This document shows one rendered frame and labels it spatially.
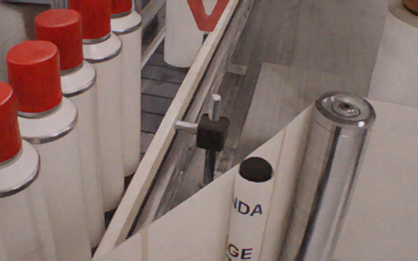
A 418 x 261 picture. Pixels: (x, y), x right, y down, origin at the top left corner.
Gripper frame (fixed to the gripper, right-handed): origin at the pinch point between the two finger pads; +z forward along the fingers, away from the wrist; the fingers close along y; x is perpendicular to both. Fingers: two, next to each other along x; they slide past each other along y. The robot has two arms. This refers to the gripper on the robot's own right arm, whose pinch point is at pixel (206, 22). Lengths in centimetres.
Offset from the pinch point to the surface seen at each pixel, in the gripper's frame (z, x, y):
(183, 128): 10.7, 1.1, -3.0
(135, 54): 0.1, 4.3, -8.7
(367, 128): -4.5, -14.1, -22.1
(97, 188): 7.0, 4.1, -18.7
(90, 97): -1.3, 4.0, -18.9
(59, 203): 3.0, 3.9, -25.3
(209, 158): 13.9, -1.8, -3.0
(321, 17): 18, -12, 56
